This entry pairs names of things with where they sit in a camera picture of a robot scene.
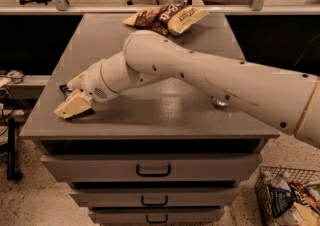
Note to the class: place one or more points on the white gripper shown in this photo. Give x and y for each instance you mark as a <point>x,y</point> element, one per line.
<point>92,84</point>

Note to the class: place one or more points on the dark blue rxbar wrapper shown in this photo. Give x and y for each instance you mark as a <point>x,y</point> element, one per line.
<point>76,102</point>

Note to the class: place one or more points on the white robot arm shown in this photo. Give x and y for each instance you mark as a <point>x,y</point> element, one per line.
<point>286,100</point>

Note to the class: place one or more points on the grey drawer cabinet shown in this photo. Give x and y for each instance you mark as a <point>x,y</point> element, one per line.
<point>210,150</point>

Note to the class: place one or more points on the black stand leg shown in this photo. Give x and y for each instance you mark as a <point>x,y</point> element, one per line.
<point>12,172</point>

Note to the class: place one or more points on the brown and cream chip bag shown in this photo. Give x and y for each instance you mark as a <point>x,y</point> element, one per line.
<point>168,20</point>

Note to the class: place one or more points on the blue soda can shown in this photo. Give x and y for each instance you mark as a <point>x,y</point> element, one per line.
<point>219,103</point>

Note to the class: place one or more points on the dark blue snack bag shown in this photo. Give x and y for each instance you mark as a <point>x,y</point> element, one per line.
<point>281,200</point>

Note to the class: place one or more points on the red snack bag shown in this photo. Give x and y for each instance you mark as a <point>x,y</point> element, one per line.
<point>302,196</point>

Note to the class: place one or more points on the black top drawer handle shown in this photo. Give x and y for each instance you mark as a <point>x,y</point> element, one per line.
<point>153,171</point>

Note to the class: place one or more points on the black drawer handle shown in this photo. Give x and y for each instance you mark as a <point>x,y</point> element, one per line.
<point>153,171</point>
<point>156,219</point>
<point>154,201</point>

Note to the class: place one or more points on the black middle drawer handle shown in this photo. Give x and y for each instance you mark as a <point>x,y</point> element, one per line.
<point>154,201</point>

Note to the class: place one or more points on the black bottom drawer handle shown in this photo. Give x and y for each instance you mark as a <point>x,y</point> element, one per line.
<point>156,219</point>

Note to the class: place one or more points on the wire basket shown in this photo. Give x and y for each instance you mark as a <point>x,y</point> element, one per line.
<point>262,191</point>

